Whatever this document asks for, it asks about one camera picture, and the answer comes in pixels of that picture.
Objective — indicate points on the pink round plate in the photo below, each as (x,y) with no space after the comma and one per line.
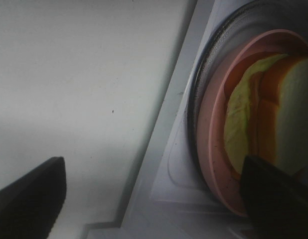
(212,157)

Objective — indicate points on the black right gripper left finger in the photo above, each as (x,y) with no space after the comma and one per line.
(30,205)

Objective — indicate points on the white microwave oven body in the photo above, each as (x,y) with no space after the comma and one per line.
(166,199)

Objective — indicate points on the sandwich with lettuce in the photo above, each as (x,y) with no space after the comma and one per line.
(267,114)

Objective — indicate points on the glass microwave turntable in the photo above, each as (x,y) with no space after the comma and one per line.
(236,27)

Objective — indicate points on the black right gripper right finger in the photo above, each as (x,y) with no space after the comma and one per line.
(276,203)

